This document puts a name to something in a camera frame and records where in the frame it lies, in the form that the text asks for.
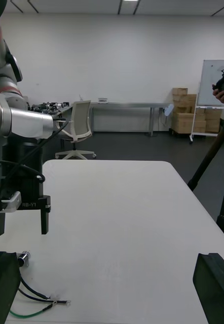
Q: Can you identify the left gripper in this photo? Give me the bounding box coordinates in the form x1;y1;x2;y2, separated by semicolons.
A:
0;194;52;236

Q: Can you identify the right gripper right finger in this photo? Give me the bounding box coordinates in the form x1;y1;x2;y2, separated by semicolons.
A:
193;252;224;324

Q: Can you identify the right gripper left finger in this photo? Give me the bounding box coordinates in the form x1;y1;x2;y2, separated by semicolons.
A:
0;251;22;324

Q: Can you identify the cable bundle with metal plug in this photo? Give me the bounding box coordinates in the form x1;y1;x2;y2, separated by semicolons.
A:
9;250;71;318

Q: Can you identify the white office chair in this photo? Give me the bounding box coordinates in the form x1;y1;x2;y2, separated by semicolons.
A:
55;100;97;160

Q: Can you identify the desk with equipment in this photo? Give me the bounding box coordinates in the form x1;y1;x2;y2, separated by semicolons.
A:
28;100;73;119

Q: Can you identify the thick-legged olive tripod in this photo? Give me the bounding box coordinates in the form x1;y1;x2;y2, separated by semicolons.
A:
187;113;224;236

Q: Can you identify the long grey desk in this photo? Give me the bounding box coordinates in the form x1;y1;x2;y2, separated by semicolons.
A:
89;102;171;137

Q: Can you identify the cardboard box stack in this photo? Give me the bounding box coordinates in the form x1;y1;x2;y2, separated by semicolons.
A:
195;107;223;134
171;87;198;135

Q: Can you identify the whiteboard on wheeled stand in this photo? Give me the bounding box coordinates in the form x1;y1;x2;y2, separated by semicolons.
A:
190;59;224;144

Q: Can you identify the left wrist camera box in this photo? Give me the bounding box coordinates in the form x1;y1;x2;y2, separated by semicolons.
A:
0;191;22;213

